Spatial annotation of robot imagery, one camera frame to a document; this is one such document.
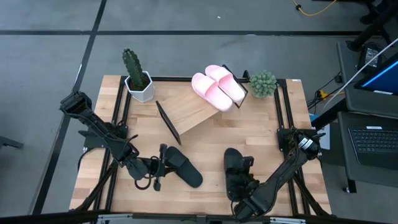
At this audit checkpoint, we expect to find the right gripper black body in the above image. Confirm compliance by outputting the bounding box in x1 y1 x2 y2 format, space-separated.
236 177 266 203

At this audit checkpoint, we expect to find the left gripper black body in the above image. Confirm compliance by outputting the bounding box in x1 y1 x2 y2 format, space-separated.
126 154 166 182

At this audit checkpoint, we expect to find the black foam slide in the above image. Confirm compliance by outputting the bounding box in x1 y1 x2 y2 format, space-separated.
164 146 204 189
223 147 259 202

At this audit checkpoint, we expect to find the pink foam slide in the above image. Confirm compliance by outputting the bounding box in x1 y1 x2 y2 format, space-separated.
205 64 246 103
191 72 233 112

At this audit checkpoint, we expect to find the white hexagonal plant pot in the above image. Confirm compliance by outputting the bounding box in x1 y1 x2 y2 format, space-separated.
124 70 155 103

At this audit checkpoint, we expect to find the round green succulent plant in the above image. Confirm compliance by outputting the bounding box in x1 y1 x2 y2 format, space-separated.
248 70 278 99

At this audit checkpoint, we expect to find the green cactus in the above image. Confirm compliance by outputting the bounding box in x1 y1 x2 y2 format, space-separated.
122 47 147 88

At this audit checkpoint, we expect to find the laptop computer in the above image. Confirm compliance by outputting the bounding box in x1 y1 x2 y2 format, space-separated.
336 40 398 188

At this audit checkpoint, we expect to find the black laptop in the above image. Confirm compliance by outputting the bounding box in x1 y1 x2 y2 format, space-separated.
346 124 398 171

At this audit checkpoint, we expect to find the grey furniture leg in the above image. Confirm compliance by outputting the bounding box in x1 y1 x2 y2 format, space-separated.
0 136 24 150

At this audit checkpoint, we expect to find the monitor with blue screen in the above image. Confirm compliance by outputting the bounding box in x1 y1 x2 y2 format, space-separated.
353 52 398 96

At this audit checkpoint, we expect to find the black power brick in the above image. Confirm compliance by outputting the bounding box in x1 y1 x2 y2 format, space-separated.
357 43 382 71

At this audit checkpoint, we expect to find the black chair base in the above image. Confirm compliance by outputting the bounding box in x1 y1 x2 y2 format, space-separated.
346 0 398 52

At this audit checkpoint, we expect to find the black cable loop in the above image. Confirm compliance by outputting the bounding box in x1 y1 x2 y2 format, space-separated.
134 174 155 191

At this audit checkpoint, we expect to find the wooden shelf with black frame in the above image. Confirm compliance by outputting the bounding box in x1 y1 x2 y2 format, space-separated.
155 64 249 146

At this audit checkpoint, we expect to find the black aluminium table frame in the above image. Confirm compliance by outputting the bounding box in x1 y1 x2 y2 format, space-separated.
70 74 332 224

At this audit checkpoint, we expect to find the white cable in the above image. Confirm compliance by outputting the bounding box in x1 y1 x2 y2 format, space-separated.
323 37 398 108

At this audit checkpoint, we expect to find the yellow cable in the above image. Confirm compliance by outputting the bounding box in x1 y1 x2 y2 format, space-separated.
292 0 339 17

